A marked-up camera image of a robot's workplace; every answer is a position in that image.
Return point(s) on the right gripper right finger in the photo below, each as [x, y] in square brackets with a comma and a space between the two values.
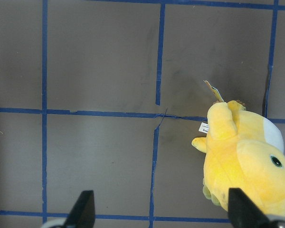
[242, 211]

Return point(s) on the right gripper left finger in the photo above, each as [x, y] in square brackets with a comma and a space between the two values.
[82, 215]

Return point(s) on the yellow plush toy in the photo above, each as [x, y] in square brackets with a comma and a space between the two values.
[243, 150]

